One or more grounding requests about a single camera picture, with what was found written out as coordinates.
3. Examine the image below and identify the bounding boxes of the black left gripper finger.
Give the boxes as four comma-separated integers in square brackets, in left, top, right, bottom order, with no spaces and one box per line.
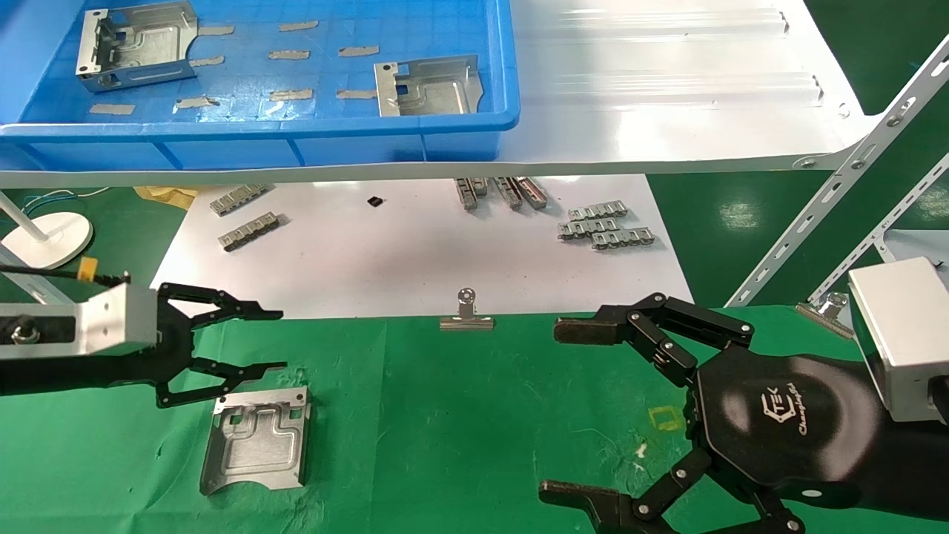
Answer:
[156,360,288,409]
[157,283,285,329]

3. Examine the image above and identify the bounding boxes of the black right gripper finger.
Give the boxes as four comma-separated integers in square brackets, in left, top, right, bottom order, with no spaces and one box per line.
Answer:
[554,292,755,389]
[539,447,806,534]

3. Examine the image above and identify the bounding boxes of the yellow crumpled cloth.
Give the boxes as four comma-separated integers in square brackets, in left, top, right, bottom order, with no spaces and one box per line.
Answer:
[133,185,199,211]

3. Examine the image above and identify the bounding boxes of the white round lamp stand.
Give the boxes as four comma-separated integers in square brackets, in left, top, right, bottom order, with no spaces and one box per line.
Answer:
[0,191,94,272]

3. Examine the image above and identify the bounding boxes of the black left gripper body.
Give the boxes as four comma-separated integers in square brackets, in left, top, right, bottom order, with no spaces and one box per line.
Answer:
[153,300,199,386]

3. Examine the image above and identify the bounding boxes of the folded sheet metal bracket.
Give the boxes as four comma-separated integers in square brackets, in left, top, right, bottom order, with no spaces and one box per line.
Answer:
[76,1,199,93]

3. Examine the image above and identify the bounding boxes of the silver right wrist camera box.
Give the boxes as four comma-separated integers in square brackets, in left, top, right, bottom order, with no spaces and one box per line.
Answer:
[849,257,949,423]

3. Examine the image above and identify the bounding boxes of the flat sheet metal bracket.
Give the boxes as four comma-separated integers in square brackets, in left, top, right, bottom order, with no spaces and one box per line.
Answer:
[374,56,484,118]

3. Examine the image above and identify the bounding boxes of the green cloth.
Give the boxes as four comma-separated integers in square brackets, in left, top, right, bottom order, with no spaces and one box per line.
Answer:
[0,306,949,534]

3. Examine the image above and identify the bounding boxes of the black cable with yellow tag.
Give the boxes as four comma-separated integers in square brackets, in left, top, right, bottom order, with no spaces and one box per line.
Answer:
[0,256,132,289]

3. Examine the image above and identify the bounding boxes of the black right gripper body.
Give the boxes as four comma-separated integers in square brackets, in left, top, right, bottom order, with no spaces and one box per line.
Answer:
[690,347,884,510]

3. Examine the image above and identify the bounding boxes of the silver binder clip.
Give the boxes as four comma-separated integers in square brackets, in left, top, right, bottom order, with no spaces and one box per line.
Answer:
[796,291,856,340]
[439,288,495,332]

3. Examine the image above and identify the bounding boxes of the curved sheet metal bracket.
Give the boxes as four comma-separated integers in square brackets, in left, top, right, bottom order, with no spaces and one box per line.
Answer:
[199,385,313,496]

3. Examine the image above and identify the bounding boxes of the blue plastic bin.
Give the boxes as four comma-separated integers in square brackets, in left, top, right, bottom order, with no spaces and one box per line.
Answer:
[0,0,520,173]

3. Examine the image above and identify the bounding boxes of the blue green wires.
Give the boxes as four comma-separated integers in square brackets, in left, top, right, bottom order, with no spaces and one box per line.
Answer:
[22,188,112,214]

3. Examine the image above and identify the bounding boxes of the white board sheet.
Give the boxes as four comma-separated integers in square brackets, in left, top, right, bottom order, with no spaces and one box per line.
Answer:
[148,174,696,320]

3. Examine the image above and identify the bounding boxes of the white metal shelf plate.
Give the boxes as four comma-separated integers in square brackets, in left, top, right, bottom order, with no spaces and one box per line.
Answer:
[0,0,884,190]

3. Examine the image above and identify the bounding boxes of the white perforated angle bar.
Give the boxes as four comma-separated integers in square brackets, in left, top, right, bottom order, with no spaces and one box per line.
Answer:
[0,246,79,306]
[725,36,949,309]
[808,154,949,303]

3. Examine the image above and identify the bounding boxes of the light grey plate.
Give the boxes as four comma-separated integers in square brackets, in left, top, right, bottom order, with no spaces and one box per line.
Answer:
[882,229,949,269]

